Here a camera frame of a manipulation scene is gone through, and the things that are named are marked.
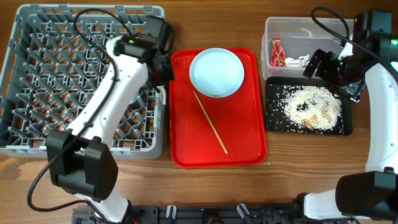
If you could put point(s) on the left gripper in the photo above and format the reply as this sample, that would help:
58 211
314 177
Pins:
172 76

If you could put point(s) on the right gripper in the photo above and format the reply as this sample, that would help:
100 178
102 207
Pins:
353 91

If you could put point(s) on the rice and food scraps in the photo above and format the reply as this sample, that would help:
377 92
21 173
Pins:
311 107

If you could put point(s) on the white tissue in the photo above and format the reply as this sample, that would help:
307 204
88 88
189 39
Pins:
302 61

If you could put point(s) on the red snack wrapper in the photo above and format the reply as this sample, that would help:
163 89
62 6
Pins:
278 53

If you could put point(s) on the white plastic fork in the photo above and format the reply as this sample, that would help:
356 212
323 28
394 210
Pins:
164 94

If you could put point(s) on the small light blue saucer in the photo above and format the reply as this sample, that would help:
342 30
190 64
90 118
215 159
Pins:
137 98

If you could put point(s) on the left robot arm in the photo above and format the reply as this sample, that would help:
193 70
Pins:
79 158

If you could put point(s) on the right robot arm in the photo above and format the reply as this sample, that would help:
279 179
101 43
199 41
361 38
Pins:
373 62

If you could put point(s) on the clear plastic waste bin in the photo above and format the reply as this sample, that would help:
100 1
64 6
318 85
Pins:
299 36

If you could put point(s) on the grey plastic dishwasher rack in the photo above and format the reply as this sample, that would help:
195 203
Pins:
53 66

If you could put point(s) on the black plastic tray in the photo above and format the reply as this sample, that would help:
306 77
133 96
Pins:
273 124

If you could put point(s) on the large light blue plate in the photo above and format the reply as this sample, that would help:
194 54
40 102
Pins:
216 72

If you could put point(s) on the wooden chopstick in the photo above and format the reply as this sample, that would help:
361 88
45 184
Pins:
210 123

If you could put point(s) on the red plastic serving tray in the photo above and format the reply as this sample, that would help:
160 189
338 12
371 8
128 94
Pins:
238 118

